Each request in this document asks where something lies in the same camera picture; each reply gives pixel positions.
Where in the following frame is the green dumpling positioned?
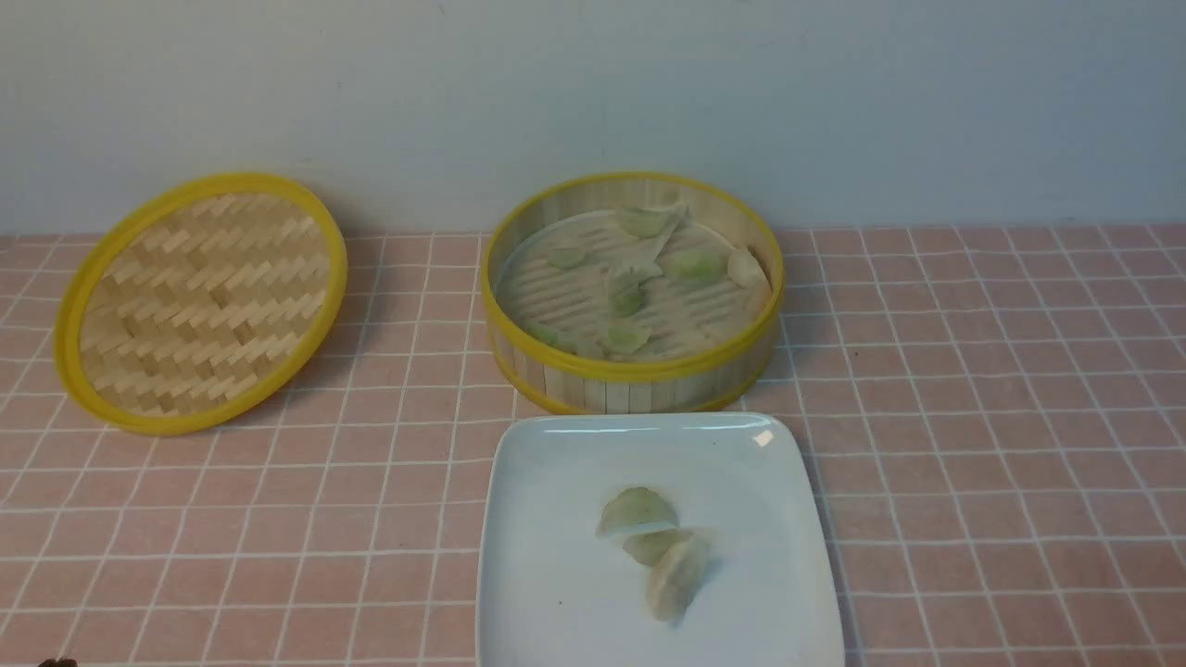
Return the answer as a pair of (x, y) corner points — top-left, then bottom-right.
(601, 320), (652, 356)
(614, 207), (683, 239)
(597, 485), (680, 539)
(663, 248), (725, 284)
(605, 269), (648, 318)

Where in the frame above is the green dumpling on plate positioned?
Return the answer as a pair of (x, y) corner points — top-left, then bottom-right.
(597, 485), (680, 539)

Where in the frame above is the white square plate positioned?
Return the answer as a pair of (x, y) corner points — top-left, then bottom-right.
(477, 412), (846, 666)

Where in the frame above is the small pale dumpling on plate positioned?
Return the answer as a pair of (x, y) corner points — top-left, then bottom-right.
(623, 529), (694, 567)

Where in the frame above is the beige dumpling on plate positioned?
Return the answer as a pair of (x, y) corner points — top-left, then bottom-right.
(645, 535), (712, 623)

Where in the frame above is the green dumpling front-left steamer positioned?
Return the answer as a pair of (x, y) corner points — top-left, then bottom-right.
(525, 320), (579, 355)

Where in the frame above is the yellow-rimmed bamboo steamer basket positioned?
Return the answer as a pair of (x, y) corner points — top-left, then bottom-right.
(480, 170), (788, 414)

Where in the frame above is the yellow-rimmed bamboo steamer lid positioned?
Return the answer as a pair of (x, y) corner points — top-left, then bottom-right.
(55, 172), (347, 436)

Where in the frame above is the dark object at bottom edge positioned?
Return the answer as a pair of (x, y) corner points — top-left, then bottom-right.
(38, 656), (78, 667)

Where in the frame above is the pale dumpling at steamer wall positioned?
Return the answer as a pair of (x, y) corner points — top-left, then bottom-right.
(725, 246), (770, 291)

